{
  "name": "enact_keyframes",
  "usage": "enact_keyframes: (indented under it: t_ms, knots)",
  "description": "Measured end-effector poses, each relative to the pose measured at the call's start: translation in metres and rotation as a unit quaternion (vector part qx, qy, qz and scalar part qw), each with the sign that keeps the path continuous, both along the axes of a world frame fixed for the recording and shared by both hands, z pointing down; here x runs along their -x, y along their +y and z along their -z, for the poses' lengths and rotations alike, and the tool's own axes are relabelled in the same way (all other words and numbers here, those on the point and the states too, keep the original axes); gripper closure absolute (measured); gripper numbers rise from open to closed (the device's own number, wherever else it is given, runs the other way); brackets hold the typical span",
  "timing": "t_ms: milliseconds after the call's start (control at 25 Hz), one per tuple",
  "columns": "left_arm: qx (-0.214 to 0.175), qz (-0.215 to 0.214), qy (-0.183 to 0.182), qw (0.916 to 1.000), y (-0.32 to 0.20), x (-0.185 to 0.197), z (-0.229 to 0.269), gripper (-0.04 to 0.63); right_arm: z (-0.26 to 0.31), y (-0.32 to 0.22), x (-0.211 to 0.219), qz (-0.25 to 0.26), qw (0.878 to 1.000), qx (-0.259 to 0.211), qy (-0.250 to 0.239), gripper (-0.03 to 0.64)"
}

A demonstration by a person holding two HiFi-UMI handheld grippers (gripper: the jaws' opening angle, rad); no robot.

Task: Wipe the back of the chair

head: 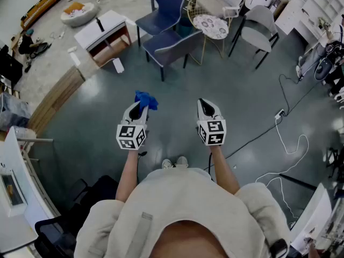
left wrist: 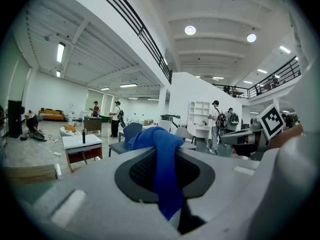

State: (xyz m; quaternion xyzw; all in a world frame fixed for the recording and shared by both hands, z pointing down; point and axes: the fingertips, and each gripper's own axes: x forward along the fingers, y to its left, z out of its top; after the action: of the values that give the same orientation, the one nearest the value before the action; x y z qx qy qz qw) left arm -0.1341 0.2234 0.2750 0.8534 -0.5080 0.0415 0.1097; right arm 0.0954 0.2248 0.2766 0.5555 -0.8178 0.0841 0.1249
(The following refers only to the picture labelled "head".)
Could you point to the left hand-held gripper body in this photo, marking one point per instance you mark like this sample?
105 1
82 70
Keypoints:
126 133

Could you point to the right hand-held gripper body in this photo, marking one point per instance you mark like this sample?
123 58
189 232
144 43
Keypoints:
212 133

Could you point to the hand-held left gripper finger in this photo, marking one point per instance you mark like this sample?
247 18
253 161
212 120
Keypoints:
145 117
126 114

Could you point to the blue cloth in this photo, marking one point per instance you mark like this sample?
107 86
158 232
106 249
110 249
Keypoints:
146 99

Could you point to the person's right forearm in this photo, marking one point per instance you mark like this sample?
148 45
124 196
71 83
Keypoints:
224 171

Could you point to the person's left forearm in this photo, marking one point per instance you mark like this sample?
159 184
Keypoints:
129 171

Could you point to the person's right white shoe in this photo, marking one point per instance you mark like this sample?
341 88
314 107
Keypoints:
182 161

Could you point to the person's white shoe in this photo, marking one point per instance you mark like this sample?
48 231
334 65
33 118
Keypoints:
166 164
182 161

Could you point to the white flat panel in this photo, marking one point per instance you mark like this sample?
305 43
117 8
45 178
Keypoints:
118 66

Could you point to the person's left white shoe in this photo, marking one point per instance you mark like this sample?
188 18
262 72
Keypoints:
166 164

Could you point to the white power strip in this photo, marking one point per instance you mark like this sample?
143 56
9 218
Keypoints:
279 114

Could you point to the person's beige sweater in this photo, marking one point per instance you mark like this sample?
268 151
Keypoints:
188 197

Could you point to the stack of wooden planks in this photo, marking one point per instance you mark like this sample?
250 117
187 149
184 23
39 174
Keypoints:
56 95

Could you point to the grey chair black legs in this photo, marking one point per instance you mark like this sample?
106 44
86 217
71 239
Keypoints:
258 34

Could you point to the white wooden side table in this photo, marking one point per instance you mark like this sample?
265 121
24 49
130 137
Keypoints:
113 20

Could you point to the white round floor cushion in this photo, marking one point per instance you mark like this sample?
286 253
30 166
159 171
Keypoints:
80 19

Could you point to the white desk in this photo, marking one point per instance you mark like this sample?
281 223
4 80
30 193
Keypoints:
16 154

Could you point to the clear plastic bags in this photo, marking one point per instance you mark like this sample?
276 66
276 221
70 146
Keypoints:
13 111

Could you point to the dark blue plastic chair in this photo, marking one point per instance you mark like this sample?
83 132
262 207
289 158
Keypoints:
169 1

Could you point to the black office chair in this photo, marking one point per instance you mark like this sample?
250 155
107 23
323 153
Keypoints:
59 235

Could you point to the black monitor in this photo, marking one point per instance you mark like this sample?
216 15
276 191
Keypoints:
9 66

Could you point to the white framed tray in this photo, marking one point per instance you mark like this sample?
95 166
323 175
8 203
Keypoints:
12 189

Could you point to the wooden keyboard instrument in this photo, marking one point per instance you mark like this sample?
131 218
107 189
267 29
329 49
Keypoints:
40 8

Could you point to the white shelf unit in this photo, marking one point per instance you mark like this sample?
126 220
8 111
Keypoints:
309 4

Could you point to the white table with black frame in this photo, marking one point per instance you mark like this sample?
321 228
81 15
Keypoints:
317 211

